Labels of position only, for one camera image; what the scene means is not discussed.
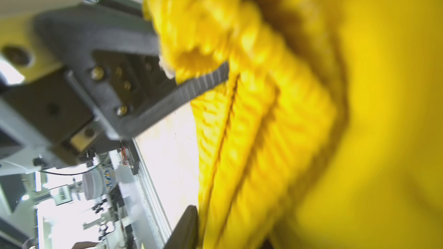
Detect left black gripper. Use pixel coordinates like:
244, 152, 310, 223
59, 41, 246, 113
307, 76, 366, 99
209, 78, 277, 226
1, 0, 229, 168

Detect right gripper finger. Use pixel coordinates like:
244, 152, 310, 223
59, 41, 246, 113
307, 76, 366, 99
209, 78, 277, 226
164, 205, 198, 249

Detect yellow shorts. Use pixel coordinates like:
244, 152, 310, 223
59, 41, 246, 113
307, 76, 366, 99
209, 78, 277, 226
143, 0, 443, 249

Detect aluminium front rail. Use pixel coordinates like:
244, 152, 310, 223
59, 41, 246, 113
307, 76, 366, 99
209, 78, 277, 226
110, 140, 171, 249

